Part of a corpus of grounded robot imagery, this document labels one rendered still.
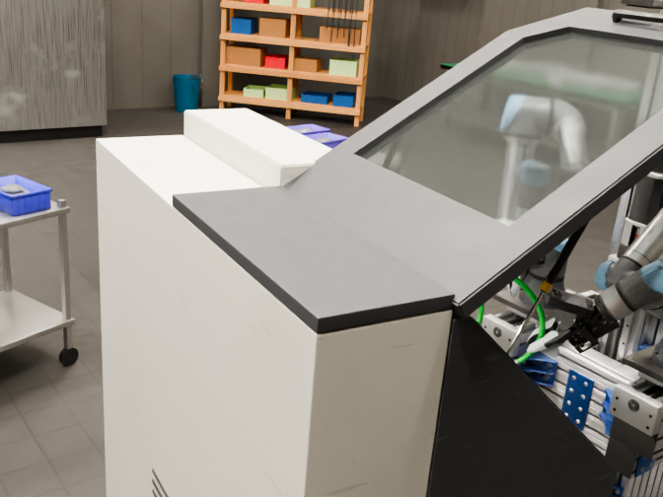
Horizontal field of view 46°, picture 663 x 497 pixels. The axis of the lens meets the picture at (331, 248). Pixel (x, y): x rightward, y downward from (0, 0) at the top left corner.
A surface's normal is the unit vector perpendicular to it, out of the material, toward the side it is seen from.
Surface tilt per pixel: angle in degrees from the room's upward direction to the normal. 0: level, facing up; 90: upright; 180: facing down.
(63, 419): 0
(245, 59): 90
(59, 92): 90
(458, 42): 90
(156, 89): 90
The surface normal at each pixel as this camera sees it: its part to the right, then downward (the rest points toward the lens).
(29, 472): 0.07, -0.93
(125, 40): 0.59, 0.32
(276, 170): -0.86, 0.11
